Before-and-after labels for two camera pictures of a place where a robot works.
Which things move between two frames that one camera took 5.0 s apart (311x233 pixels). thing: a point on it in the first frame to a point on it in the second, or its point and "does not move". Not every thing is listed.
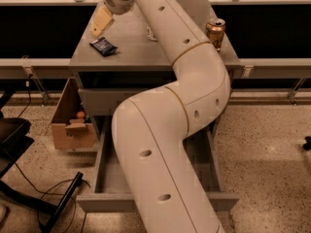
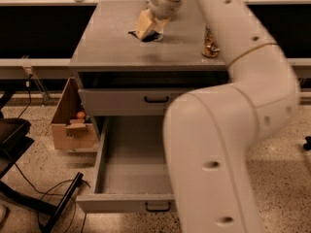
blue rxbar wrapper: (104, 47) to (150, 36)
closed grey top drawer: (105, 101) does not move
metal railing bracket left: (29, 69) does not move
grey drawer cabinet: (122, 62) does not move
